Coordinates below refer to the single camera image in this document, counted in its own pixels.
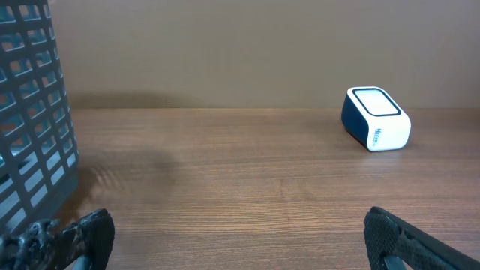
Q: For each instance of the white barcode scanner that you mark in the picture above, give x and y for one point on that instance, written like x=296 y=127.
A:
x=372 y=117

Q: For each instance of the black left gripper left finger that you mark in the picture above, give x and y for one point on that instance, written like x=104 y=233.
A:
x=85 y=244

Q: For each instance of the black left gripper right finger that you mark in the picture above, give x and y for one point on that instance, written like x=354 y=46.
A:
x=392 y=243

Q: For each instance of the black plastic mesh basket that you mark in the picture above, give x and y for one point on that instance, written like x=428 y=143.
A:
x=39 y=153

